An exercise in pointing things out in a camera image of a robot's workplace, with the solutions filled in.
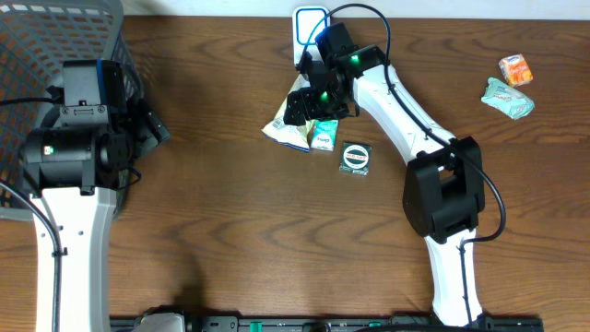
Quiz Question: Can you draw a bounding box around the teal Kleenex tissue pack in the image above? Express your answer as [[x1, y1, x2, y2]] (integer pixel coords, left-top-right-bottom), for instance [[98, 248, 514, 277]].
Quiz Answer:
[[311, 120, 338, 151]]

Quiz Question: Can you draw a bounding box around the yellow white snack bag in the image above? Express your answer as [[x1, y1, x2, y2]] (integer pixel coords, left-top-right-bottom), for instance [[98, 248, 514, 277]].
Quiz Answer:
[[261, 99, 316, 153]]

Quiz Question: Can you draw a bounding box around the dark box round white label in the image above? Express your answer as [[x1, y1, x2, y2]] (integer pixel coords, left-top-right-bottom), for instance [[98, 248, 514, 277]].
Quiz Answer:
[[339, 142, 372, 175]]

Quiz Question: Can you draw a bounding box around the clear orange snack packet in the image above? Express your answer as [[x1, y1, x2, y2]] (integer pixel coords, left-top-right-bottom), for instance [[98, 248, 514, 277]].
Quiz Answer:
[[499, 53, 533, 87]]

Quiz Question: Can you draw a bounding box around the green white snack packet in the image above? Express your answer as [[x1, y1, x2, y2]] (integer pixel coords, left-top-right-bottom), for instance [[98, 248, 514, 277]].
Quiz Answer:
[[480, 77, 535, 120]]

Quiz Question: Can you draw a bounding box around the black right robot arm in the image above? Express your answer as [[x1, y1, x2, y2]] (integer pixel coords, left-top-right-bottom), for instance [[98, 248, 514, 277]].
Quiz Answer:
[[283, 23, 485, 327]]

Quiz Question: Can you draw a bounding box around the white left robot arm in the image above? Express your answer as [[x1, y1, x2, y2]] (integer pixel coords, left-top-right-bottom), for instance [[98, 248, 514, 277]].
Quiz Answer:
[[23, 59, 170, 331]]

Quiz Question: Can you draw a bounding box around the white barcode scanner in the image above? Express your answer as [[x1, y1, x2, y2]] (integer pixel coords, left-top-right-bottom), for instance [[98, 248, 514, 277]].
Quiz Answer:
[[291, 6, 331, 65]]

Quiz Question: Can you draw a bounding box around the dark grey plastic basket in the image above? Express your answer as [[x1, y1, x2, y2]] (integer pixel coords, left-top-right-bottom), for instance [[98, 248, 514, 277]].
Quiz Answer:
[[1, 0, 144, 222]]

